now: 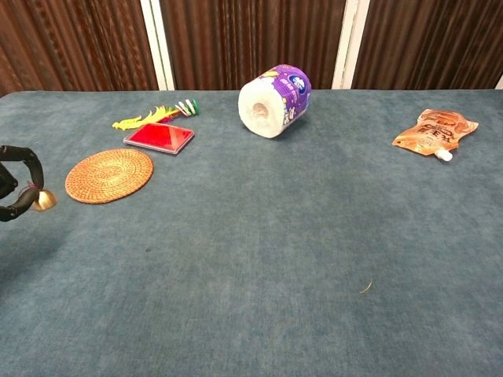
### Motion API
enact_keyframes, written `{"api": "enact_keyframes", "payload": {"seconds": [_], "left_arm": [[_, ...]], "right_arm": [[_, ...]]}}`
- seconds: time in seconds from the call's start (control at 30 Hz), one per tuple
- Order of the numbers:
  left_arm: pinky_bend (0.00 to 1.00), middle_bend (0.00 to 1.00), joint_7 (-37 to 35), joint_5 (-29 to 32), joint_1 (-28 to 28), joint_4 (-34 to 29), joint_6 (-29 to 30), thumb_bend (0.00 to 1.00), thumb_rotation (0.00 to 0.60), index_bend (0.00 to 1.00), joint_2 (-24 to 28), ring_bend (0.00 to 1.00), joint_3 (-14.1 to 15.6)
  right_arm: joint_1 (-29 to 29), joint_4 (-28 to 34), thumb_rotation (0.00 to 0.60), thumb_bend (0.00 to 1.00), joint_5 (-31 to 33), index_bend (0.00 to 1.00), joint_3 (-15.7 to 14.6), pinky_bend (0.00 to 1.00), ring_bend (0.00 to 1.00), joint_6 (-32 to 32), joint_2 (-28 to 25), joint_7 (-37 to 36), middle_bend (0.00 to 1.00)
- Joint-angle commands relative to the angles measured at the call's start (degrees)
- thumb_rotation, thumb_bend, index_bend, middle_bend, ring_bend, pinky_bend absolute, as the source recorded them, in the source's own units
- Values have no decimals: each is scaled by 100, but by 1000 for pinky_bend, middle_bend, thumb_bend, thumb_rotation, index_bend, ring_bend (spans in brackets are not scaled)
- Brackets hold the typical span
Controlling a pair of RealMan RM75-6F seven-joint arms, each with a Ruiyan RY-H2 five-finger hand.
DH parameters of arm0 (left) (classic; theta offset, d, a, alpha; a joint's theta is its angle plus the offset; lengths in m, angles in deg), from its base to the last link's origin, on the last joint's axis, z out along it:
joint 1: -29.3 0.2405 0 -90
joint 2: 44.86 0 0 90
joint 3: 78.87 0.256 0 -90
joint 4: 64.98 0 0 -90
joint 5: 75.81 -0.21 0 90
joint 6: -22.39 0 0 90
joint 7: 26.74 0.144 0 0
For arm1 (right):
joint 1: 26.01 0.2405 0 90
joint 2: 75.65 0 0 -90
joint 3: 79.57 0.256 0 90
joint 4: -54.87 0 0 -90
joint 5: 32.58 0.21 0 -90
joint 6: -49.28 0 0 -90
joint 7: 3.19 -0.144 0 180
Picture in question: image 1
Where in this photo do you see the blue-green felt table mat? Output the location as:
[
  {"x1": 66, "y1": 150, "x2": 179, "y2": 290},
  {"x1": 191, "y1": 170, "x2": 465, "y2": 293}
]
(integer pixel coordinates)
[{"x1": 0, "y1": 89, "x2": 503, "y2": 377}]

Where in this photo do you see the round woven rattan coaster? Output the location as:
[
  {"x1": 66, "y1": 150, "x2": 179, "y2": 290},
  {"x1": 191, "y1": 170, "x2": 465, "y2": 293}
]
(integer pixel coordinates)
[{"x1": 64, "y1": 148, "x2": 155, "y2": 205}]

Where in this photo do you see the red ink pad clear case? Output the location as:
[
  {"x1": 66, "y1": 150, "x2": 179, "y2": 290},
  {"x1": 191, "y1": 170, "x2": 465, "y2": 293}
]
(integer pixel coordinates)
[{"x1": 123, "y1": 122, "x2": 196, "y2": 156}]

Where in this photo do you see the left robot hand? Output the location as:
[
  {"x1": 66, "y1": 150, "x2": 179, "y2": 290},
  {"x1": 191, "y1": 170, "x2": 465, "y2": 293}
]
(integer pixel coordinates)
[{"x1": 0, "y1": 145, "x2": 45, "y2": 223}]

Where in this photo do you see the shiny golden-brown rounded object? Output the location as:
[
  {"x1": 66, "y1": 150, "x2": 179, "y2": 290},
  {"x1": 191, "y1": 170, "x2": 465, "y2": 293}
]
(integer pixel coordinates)
[{"x1": 17, "y1": 181, "x2": 59, "y2": 212}]

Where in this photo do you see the toilet paper roll purple wrapper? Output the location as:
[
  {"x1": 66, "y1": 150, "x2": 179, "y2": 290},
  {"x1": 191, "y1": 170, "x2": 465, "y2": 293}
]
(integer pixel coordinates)
[{"x1": 237, "y1": 64, "x2": 313, "y2": 140}]

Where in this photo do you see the yellow feather shuttlecock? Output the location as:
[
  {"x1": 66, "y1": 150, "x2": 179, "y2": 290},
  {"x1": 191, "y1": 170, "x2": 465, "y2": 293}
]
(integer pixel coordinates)
[{"x1": 112, "y1": 98, "x2": 201, "y2": 132}]

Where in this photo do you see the orange spouted sauce pouch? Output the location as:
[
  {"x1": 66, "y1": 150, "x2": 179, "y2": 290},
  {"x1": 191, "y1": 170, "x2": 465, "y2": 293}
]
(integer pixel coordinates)
[{"x1": 391, "y1": 108, "x2": 479, "y2": 162}]

